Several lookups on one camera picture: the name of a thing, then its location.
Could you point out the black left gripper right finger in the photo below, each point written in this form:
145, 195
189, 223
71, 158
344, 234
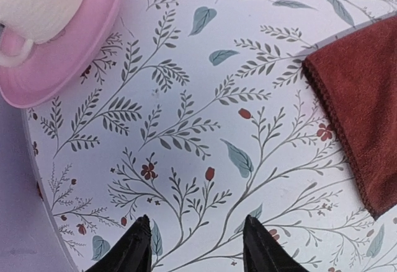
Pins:
262, 253

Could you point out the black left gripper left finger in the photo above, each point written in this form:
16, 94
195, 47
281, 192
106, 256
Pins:
132, 252

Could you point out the dark red towel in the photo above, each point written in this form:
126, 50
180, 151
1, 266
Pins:
354, 79

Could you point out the pink saucer plate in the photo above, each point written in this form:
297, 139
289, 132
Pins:
52, 65

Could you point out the cream ribbed mug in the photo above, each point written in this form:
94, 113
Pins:
36, 21

